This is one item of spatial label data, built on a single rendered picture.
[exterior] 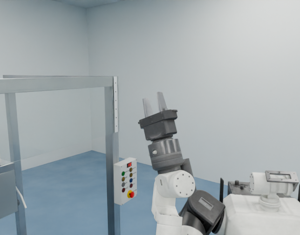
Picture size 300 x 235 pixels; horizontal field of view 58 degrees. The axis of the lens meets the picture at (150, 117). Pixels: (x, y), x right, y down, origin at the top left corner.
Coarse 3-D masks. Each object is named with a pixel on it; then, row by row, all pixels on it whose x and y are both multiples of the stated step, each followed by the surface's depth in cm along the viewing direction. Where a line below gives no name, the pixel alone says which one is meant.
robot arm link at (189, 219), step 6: (186, 204) 88; (186, 210) 87; (186, 216) 84; (192, 216) 84; (186, 222) 82; (192, 222) 82; (198, 222) 82; (198, 228) 81; (204, 228) 83; (204, 234) 82
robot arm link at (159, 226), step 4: (160, 224) 69; (160, 228) 68; (164, 228) 68; (168, 228) 68; (172, 228) 68; (176, 228) 68; (180, 228) 69; (156, 232) 70; (160, 232) 68; (164, 232) 67; (168, 232) 67; (172, 232) 67; (176, 232) 68; (180, 232) 69
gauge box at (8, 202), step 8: (0, 176) 115; (8, 176) 118; (0, 184) 116; (8, 184) 119; (0, 192) 116; (8, 192) 119; (0, 200) 116; (8, 200) 119; (16, 200) 122; (0, 208) 116; (8, 208) 120; (16, 208) 123; (0, 216) 117
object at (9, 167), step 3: (12, 162) 120; (3, 165) 117; (6, 165) 117; (9, 165) 118; (12, 165) 119; (0, 168) 115; (3, 168) 116; (6, 168) 117; (9, 168) 118; (12, 168) 119; (0, 171) 115; (3, 171) 116; (6, 171) 117
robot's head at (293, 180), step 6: (276, 174) 81; (282, 174) 80; (288, 174) 80; (294, 174) 80; (270, 180) 79; (276, 180) 79; (282, 180) 78; (288, 180) 78; (294, 180) 78; (294, 186) 79
